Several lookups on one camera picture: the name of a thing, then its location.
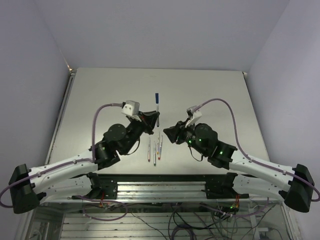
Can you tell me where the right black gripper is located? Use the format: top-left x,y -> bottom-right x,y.
163,117 -> 208,156

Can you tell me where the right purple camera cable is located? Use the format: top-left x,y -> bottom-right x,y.
192,98 -> 320,203

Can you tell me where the blue pen cap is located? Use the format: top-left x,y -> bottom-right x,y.
155,93 -> 159,105

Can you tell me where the purple pen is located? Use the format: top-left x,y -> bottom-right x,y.
147,137 -> 151,163

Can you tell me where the blue pen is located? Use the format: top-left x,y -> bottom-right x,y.
156,102 -> 160,128

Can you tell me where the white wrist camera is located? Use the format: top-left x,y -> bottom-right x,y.
121,100 -> 140,117
185,106 -> 202,128

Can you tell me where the yellow pen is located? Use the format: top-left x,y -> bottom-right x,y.
156,131 -> 161,155

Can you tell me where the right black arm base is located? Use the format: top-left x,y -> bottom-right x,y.
202,172 -> 249,200

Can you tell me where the green pen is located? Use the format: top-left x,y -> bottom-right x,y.
153,141 -> 157,167

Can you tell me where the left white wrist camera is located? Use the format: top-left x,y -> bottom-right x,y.
121,100 -> 140,117

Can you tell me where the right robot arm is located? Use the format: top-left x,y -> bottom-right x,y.
163,121 -> 315,213

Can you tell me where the purple camera cable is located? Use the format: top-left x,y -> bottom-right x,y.
192,98 -> 320,203
0,102 -> 126,209

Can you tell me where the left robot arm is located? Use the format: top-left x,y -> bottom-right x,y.
8,110 -> 160,214

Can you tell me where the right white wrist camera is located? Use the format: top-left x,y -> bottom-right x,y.
185,106 -> 202,128

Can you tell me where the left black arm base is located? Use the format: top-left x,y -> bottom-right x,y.
71,172 -> 118,200

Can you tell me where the red pen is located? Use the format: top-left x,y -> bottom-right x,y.
158,135 -> 163,161

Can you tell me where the floor cable bundle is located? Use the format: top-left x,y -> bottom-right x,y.
82,197 -> 276,240

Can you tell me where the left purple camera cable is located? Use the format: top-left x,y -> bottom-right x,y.
0,102 -> 126,209

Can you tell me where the aluminium frame rail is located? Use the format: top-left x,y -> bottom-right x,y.
27,182 -> 286,203

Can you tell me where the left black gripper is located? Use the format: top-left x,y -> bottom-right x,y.
121,110 -> 160,154

